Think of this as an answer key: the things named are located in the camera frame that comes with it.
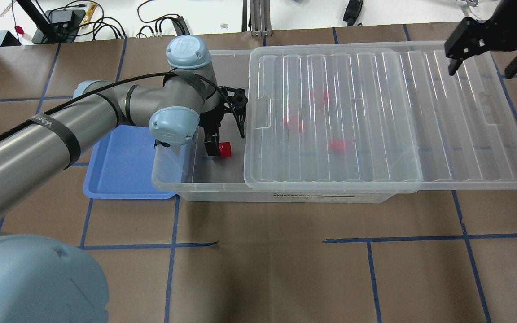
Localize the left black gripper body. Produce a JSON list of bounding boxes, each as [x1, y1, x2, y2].
[[200, 86, 247, 128]]

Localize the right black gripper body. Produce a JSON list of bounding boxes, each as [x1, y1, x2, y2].
[[449, 0, 517, 55]]

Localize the red block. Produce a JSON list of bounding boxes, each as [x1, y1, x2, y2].
[[218, 142, 232, 159], [309, 89, 330, 105], [329, 138, 349, 155], [283, 113, 304, 131]]

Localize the clear plastic box lid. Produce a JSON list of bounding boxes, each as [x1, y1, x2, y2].
[[243, 41, 517, 194]]

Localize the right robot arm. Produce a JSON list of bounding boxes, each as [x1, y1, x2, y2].
[[444, 0, 517, 79]]

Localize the clear plastic storage box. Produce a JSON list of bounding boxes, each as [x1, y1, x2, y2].
[[152, 48, 423, 204]]

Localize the red block back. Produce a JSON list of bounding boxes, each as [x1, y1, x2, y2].
[[309, 89, 330, 105]]

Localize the blue plastic tray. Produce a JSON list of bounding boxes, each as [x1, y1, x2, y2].
[[83, 125, 175, 200]]

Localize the black box latch handle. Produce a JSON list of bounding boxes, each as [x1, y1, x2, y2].
[[153, 140, 171, 148]]

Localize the aluminium frame post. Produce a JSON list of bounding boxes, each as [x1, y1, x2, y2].
[[249, 0, 272, 37]]

